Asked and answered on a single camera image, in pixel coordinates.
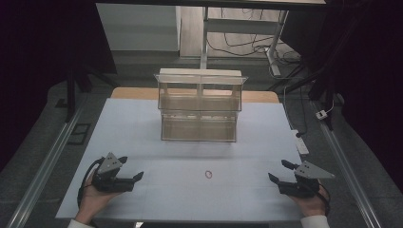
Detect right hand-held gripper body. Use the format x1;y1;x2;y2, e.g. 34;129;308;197
278;160;336;200

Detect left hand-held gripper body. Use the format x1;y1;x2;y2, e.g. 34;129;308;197
92;152;136;193

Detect person's right hand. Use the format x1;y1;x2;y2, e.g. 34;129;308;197
289;189;330;219

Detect person's left hand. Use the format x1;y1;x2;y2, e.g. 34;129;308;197
75;172;124;221

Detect white power strip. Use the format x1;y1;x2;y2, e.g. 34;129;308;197
290;128;310;156

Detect pale blue table cover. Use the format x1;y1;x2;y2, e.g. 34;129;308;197
55;97;304;223

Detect black floor plate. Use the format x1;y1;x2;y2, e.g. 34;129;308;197
67;123;92;146

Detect black tripod stand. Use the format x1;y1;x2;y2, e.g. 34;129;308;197
64;61;120;124

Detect black stand legs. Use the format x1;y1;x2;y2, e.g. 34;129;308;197
267;60;337;131

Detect clear plastic drawer organizer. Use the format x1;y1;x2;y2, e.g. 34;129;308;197
153;67;249;143

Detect dark curtain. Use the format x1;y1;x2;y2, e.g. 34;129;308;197
0;0;118;174
279;0;403;194

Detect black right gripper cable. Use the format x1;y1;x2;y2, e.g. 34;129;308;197
317;182;332;217

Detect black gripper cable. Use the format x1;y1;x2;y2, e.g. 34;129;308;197
77;157;106;208
317;182;332;217

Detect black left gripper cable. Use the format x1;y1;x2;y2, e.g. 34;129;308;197
77;157;106;208

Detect metal floor rail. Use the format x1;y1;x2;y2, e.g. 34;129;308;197
312;101;383;228
6;104;86;228

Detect black floor cable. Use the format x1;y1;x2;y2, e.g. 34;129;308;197
206;9;302;65

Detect white desk frame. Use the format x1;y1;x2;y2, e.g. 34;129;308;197
199;6;290;77

